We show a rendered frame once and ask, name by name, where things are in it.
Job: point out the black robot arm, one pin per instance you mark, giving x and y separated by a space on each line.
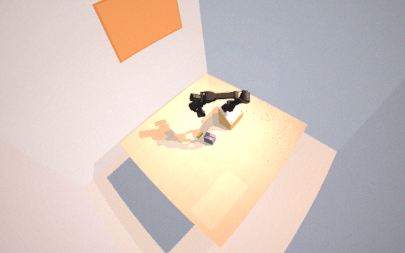
210 96

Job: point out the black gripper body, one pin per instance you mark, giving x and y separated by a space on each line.
201 112

